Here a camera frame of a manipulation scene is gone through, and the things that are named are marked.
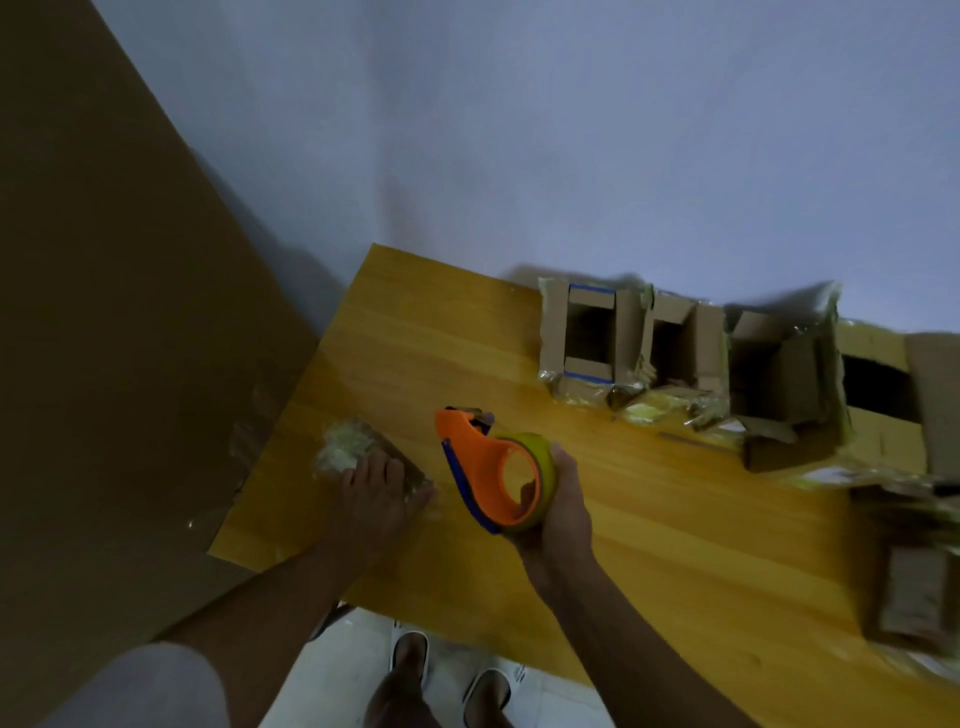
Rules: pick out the person's left hand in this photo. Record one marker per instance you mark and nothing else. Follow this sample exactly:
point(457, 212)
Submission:
point(371, 514)

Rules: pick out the person's right hand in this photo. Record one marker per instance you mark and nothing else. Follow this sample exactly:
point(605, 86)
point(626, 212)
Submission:
point(566, 532)

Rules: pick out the orange dispenser with yellow tape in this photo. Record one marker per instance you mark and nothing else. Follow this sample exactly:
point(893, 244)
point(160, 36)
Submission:
point(472, 465)

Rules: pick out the row of cardboard boxes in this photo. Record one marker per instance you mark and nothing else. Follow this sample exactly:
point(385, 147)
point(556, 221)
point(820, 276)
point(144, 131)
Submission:
point(787, 375)

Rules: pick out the person's left forearm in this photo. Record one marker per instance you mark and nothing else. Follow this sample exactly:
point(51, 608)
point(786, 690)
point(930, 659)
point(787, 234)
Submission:
point(262, 637)

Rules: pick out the person's right forearm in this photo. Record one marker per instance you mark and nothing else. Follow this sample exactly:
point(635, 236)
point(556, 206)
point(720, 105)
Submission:
point(637, 660)

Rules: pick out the person's right foot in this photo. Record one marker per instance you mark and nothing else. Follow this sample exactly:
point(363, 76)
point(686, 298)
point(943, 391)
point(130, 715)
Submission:
point(487, 705)

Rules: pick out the person's white shirt sleeve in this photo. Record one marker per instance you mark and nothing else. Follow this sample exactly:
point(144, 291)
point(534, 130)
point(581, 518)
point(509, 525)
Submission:
point(142, 690)

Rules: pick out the large brown cardboard sheet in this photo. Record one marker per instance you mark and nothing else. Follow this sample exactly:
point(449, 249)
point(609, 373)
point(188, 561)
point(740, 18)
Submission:
point(112, 375)

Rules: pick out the yellow wooden table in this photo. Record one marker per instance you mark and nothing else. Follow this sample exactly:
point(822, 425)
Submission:
point(712, 562)

